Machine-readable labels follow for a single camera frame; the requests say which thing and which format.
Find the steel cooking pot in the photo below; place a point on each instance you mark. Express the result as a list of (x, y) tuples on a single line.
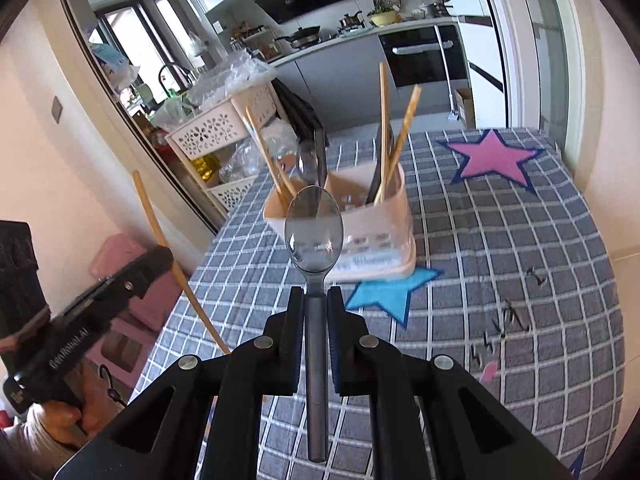
[(351, 21)]

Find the black faucet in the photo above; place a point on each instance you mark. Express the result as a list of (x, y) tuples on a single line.
[(162, 72)]

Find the white plastic bag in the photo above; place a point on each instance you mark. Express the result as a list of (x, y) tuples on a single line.
[(280, 140)]

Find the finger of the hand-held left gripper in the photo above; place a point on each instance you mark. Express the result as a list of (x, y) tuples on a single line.
[(145, 272)]

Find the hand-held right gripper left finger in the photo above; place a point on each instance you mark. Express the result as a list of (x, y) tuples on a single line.
[(295, 350)]

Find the dotted wooden chopstick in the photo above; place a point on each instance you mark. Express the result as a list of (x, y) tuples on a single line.
[(384, 125)]

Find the white plastic basket rack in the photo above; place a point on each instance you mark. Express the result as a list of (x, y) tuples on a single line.
[(210, 127)]

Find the white mop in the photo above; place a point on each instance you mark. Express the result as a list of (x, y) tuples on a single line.
[(447, 75)]

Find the grey spoon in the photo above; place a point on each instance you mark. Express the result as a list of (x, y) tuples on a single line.
[(312, 230)]

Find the cream plastic utensil holder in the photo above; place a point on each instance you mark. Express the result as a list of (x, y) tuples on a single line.
[(380, 240)]

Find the blue white package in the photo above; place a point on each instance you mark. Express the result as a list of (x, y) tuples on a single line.
[(112, 62)]

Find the black built-in oven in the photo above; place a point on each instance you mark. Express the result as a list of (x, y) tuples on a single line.
[(420, 65)]

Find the dark jacket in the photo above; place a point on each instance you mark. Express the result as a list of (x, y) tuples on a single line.
[(300, 110)]

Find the pink stool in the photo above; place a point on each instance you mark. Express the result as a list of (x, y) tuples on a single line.
[(120, 260)]

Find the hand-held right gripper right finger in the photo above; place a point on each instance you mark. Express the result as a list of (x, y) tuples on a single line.
[(336, 355)]

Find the grey wall switch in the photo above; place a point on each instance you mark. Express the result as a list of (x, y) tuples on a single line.
[(57, 110)]

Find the round metal colander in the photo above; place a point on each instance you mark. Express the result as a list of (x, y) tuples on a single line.
[(386, 0)]

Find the yellow oil bottle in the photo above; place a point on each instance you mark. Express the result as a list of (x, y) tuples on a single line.
[(205, 170)]

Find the black wok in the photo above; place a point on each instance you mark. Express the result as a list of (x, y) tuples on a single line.
[(300, 37)]

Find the grey checked star tablecloth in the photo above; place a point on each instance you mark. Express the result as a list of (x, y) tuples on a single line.
[(500, 260)]

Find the clear plastic bags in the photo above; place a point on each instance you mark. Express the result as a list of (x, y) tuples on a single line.
[(225, 80)]

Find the person's left hand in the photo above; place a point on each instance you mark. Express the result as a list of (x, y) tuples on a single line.
[(60, 422)]

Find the blue patterned wooden chopstick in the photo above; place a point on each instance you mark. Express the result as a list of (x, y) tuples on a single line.
[(260, 145)]

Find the cardboard box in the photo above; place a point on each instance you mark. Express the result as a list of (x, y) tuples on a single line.
[(465, 107)]

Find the yellow bowl with greens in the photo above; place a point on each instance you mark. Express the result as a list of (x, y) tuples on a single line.
[(384, 19)]

